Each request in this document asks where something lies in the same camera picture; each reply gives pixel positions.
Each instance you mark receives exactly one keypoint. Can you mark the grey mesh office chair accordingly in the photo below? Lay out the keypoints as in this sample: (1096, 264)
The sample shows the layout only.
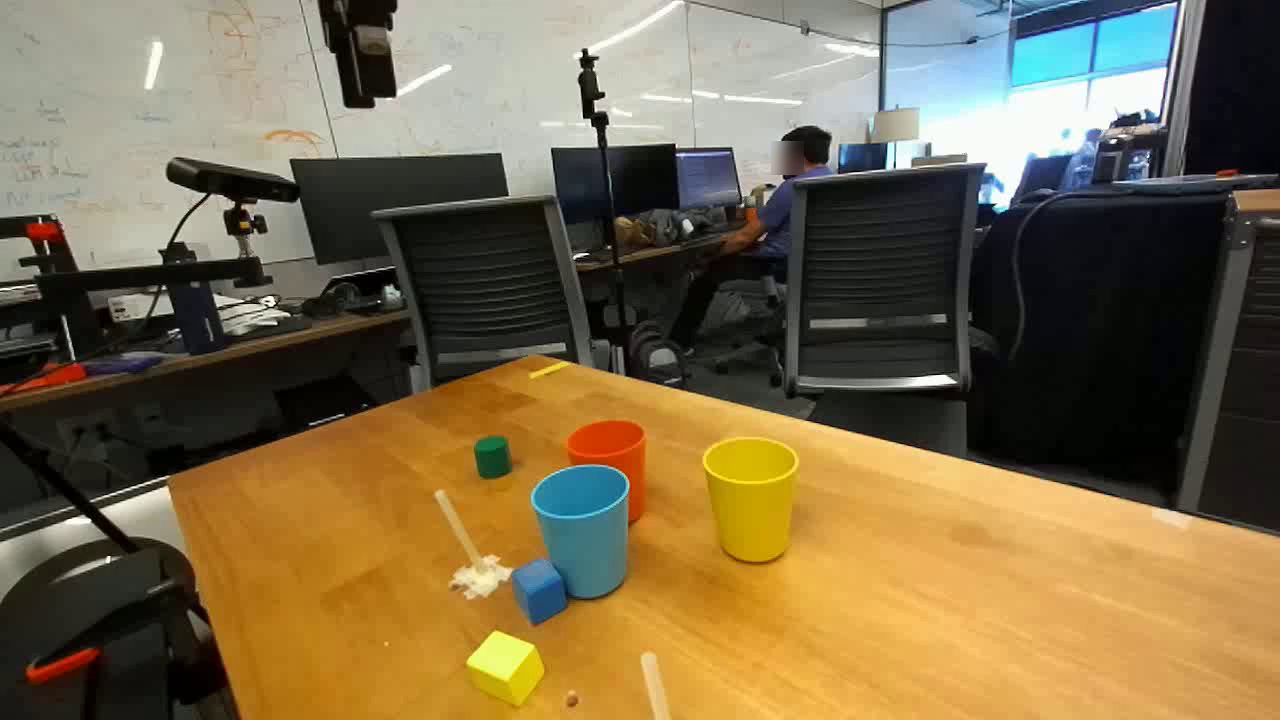
(883, 264)
(486, 281)

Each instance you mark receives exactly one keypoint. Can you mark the yellow plastic cup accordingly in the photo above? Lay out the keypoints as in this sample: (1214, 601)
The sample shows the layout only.
(749, 514)

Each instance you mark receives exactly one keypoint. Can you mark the wide black monitor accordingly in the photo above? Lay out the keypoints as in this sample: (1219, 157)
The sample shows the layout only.
(347, 203)

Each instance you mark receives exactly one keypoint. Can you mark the black wheeled robot base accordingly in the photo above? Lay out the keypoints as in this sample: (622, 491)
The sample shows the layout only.
(92, 614)

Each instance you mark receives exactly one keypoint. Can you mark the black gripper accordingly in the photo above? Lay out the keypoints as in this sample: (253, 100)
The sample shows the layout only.
(360, 44)

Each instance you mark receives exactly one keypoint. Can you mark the white table lamp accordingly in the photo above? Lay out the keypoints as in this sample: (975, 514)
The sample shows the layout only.
(899, 124)

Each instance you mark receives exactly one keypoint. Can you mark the green cylinder block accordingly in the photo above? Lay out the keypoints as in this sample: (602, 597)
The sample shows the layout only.
(494, 457)

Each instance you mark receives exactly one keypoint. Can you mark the black camera on mount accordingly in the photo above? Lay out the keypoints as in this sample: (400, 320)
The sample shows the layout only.
(227, 177)

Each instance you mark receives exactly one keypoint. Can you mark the yellow cube block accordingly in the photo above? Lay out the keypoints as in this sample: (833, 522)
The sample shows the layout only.
(507, 666)

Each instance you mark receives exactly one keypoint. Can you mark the white cloth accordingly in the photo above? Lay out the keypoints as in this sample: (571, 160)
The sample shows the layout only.
(249, 313)

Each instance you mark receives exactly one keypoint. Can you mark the black computer monitor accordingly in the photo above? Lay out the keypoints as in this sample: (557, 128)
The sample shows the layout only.
(633, 174)

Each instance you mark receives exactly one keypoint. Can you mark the yellow tape piece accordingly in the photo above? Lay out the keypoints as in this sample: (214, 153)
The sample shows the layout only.
(551, 368)

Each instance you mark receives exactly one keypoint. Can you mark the black and red clamp frame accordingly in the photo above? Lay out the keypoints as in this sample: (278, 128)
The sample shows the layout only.
(83, 281)

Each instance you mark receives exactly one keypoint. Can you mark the seated man in blue shirt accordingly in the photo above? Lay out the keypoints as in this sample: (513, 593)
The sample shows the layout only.
(781, 213)

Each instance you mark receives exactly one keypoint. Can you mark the black tripod pole with camera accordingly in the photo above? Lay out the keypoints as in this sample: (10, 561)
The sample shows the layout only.
(602, 160)

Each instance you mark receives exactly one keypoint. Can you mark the blue plastic cup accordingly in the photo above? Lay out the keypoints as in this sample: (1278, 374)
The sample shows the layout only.
(582, 547)

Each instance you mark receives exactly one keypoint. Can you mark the blue cube block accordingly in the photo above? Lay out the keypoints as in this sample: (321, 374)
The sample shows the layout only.
(536, 593)

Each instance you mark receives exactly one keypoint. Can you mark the dark blue bottle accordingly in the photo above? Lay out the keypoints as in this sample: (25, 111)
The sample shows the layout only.
(196, 316)

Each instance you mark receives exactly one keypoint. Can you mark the wooden office desk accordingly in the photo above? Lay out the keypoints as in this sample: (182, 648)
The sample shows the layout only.
(202, 354)

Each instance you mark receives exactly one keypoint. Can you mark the orange plastic cup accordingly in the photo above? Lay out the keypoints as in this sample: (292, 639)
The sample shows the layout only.
(614, 445)

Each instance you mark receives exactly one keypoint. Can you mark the lit computer monitor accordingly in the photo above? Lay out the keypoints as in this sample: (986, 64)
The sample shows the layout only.
(705, 177)

